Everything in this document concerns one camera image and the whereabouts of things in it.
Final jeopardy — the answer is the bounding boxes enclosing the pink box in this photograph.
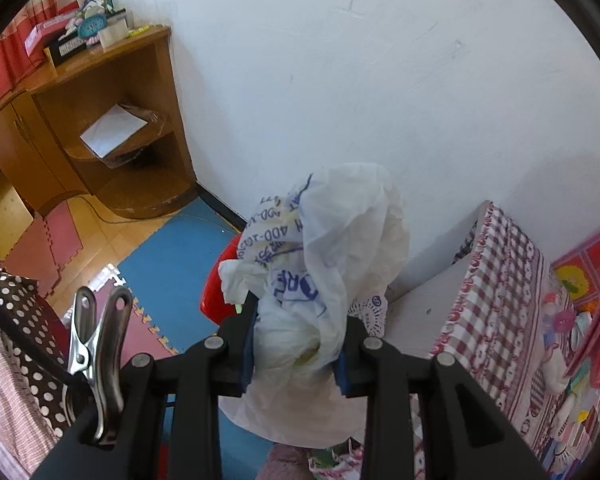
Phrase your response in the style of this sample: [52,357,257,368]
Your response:
[24,10,81,56]

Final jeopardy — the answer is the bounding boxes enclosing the wooden corner cabinet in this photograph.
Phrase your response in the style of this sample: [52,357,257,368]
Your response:
[0,25,198,221]

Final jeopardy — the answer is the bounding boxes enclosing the white paper packet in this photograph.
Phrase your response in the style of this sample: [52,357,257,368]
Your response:
[79,102,168,168]

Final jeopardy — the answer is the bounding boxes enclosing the pink fuzzy trouser leg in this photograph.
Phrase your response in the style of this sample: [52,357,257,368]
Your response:
[257,442,311,480]

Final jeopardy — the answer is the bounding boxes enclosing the white printed plastic bag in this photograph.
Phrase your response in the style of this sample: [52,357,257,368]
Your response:
[217,162,412,448]

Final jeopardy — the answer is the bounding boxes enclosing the red floral cloth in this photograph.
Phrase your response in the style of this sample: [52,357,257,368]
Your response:
[550,210,600,311]

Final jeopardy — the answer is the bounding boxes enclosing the colourful printed cloth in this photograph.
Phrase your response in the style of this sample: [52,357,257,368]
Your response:
[307,440,366,480]

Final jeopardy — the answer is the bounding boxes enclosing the white bed board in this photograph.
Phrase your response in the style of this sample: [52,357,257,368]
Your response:
[385,202,493,361]

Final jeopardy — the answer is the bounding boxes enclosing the red curtain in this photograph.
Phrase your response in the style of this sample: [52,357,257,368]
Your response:
[0,0,81,103]

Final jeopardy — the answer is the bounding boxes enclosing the red plastic lid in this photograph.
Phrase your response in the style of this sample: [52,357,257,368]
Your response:
[200,240,246,326]

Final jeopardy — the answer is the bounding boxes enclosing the brown polka dot cloth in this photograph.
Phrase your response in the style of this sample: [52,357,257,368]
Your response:
[0,267,88,441]

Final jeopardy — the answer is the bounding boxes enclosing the heart patterned bed sheet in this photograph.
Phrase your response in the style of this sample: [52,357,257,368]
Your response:
[410,202,600,480]

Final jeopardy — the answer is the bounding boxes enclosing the blue foam mat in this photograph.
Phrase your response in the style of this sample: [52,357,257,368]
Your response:
[115,197,281,480]

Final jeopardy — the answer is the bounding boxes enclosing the metal spring clip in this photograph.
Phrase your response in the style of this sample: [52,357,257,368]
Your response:
[65,286,133,448]

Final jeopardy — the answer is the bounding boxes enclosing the black box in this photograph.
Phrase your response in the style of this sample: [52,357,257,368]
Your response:
[44,7,128,68]

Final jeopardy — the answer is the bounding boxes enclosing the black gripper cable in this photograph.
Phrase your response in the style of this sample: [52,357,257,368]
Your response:
[0,285,91,396]

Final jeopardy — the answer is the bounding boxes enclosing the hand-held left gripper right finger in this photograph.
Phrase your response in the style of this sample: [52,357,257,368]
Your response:
[332,317,548,480]

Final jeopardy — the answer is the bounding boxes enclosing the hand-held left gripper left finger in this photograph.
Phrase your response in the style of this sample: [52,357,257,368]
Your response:
[32,292,261,480]

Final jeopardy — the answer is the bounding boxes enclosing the pink striped cloth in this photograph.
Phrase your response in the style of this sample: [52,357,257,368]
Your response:
[0,305,66,480]

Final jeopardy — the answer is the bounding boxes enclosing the purple plaid cloth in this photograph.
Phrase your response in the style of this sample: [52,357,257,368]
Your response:
[452,220,481,263]

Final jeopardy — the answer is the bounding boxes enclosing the pink foam mat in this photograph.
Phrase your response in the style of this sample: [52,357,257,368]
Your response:
[60,272,181,361]
[2,202,83,301]

